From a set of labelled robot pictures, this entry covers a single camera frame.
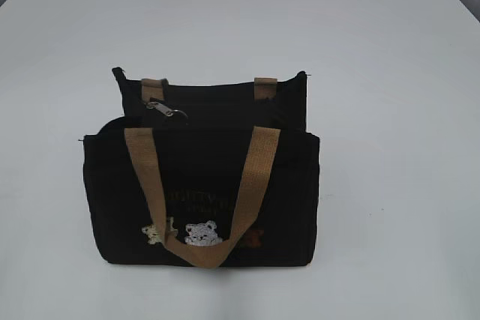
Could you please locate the black canvas tote bag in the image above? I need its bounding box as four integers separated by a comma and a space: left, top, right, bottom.
82, 67, 320, 268

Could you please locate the silver zipper pull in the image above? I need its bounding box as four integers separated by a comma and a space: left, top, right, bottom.
145, 97, 188, 119

